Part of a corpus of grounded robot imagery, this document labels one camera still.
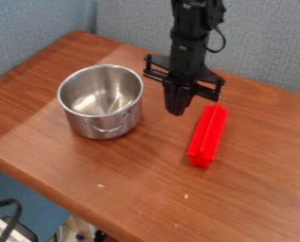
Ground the black cable loop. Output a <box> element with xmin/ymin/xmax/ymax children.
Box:
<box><xmin>0</xmin><ymin>198</ymin><xmax>23</xmax><ymax>242</ymax></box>

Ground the wooden table leg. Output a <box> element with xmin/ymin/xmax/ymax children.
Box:
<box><xmin>57</xmin><ymin>215</ymin><xmax>96</xmax><ymax>242</ymax></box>

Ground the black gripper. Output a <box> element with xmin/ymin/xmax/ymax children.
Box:
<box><xmin>143</xmin><ymin>37</ymin><xmax>225</xmax><ymax>115</ymax></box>

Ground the metal pot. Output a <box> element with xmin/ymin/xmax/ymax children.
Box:
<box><xmin>57</xmin><ymin>64</ymin><xmax>144</xmax><ymax>140</ymax></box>

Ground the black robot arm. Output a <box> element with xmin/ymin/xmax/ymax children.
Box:
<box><xmin>143</xmin><ymin>0</ymin><xmax>226</xmax><ymax>115</ymax></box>

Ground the red cross-shaped block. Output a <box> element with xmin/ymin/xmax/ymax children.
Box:
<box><xmin>186</xmin><ymin>103</ymin><xmax>229</xmax><ymax>169</ymax></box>

